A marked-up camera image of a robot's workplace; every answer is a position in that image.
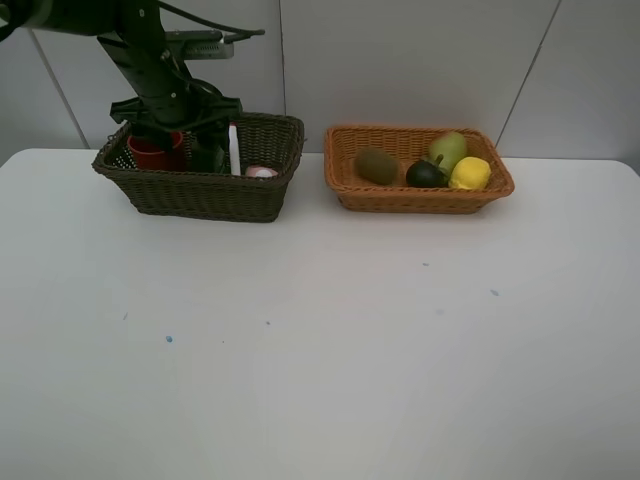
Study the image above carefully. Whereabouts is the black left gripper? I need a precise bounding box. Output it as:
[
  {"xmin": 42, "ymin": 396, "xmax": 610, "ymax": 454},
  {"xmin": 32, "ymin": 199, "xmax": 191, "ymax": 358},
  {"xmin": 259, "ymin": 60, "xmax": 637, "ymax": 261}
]
[{"xmin": 98, "ymin": 34, "xmax": 242, "ymax": 150}]

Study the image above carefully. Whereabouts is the dark green square bottle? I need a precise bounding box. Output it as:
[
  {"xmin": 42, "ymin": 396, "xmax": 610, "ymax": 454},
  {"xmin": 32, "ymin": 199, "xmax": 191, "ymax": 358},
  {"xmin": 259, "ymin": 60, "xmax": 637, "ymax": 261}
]
[{"xmin": 191, "ymin": 133, "xmax": 230, "ymax": 174}]

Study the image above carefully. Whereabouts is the red plastic cup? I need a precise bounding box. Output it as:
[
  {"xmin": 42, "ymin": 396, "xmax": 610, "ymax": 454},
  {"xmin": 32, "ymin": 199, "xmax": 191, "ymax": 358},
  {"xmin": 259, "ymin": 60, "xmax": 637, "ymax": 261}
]
[{"xmin": 127, "ymin": 132, "xmax": 187, "ymax": 172}]

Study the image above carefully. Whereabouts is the white pink marker pen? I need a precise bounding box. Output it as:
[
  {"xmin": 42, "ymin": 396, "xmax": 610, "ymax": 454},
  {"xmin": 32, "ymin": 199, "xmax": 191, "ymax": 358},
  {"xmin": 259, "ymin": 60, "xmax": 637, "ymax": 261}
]
[{"xmin": 228, "ymin": 122, "xmax": 242, "ymax": 176}]

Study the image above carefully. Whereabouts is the pink soap bottle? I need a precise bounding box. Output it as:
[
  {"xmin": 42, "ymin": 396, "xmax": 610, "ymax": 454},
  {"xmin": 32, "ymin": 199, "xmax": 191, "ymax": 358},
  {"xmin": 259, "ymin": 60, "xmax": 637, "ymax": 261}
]
[{"xmin": 245, "ymin": 165, "xmax": 279, "ymax": 178}]

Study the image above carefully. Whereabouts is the brown kiwi fruit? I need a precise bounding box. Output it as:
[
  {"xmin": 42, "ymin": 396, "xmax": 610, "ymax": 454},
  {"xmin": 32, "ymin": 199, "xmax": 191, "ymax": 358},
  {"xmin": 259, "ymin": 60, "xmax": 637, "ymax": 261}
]
[{"xmin": 354, "ymin": 148, "xmax": 399, "ymax": 186}]

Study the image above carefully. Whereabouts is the dark mangosteen fruit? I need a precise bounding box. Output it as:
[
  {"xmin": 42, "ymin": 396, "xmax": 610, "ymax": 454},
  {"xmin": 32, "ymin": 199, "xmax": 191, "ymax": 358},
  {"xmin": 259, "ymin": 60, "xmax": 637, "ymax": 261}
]
[{"xmin": 405, "ymin": 154, "xmax": 447, "ymax": 188}]

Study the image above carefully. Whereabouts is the green red pear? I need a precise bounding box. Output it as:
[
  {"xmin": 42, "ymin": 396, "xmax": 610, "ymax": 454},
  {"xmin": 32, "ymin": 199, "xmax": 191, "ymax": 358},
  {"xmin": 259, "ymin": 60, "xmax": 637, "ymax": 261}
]
[{"xmin": 429, "ymin": 131, "xmax": 467, "ymax": 176}]

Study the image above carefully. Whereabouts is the yellow soap box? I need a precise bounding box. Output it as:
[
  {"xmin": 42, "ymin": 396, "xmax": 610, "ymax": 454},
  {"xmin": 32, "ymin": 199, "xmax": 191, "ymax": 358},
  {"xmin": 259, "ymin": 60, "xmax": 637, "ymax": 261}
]
[{"xmin": 448, "ymin": 157, "xmax": 491, "ymax": 190}]

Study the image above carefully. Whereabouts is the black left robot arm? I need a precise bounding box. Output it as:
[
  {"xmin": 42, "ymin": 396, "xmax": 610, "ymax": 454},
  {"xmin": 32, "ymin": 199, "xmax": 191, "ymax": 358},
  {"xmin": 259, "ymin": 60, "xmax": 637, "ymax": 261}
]
[{"xmin": 1, "ymin": 1, "xmax": 256, "ymax": 151}]

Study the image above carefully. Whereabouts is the dark brown wicker basket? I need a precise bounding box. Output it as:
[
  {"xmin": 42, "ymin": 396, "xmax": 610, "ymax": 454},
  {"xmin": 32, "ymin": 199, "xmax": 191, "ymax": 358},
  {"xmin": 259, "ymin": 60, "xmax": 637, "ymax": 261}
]
[{"xmin": 92, "ymin": 113, "xmax": 305, "ymax": 223}]

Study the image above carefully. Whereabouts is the orange wicker basket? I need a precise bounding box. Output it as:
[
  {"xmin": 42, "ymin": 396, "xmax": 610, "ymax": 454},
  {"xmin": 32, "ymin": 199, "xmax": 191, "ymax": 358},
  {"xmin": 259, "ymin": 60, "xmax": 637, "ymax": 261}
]
[{"xmin": 324, "ymin": 125, "xmax": 515, "ymax": 214}]

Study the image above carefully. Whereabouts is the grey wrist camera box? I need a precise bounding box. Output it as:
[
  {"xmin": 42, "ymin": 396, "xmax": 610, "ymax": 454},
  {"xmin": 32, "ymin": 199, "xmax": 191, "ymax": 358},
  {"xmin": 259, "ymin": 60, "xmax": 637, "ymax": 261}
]
[{"xmin": 165, "ymin": 30, "xmax": 234, "ymax": 60}]

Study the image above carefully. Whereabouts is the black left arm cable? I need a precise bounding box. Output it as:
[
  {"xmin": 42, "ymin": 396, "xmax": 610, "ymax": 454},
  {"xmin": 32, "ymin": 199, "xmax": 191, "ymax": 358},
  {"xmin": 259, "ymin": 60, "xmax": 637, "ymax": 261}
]
[{"xmin": 159, "ymin": 0, "xmax": 266, "ymax": 44}]

